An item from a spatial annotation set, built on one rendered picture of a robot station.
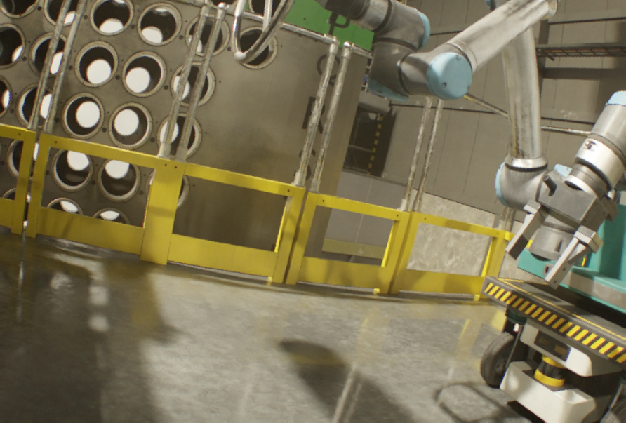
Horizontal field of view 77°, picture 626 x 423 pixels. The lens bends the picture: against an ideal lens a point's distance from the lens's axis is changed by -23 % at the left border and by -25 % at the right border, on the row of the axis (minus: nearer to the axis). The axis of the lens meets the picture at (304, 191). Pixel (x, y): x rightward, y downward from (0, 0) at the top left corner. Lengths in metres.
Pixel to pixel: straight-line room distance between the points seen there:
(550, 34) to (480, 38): 8.37
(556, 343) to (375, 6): 0.89
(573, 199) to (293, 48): 2.25
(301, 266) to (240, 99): 1.06
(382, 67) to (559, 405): 0.89
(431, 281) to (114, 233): 1.48
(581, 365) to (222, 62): 2.27
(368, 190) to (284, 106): 8.01
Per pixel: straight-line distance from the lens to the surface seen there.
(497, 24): 1.08
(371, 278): 2.22
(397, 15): 1.02
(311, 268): 2.06
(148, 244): 1.86
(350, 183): 10.45
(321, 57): 2.88
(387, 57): 1.01
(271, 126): 2.76
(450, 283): 2.53
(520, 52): 1.41
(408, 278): 2.34
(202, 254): 1.90
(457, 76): 0.92
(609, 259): 1.46
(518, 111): 1.44
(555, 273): 0.73
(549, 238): 1.41
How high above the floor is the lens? 0.54
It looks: 5 degrees down
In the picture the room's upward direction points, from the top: 14 degrees clockwise
